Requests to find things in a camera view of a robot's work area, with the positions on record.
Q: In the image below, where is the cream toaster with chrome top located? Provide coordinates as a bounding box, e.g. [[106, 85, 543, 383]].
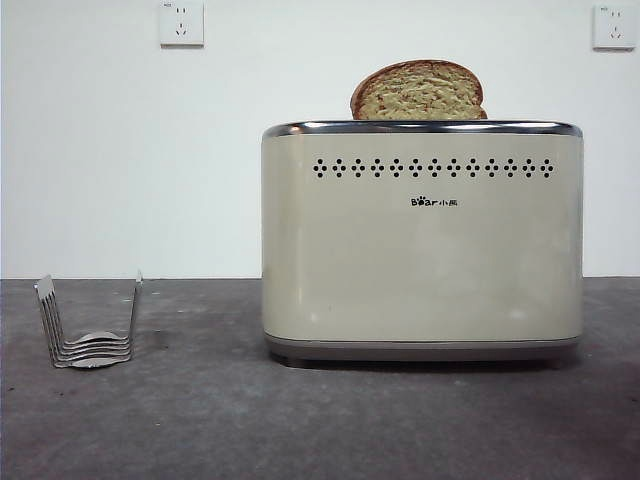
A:
[[260, 119, 585, 370]]

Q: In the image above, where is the slice of bread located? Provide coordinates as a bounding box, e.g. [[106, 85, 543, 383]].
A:
[[349, 58, 489, 122]]

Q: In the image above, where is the silver metal toast rack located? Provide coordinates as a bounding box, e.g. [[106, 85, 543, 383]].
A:
[[33, 269, 145, 370]]

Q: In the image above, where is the white wall socket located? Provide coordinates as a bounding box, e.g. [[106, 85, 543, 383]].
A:
[[159, 0, 206, 49], [592, 4, 637, 52]]

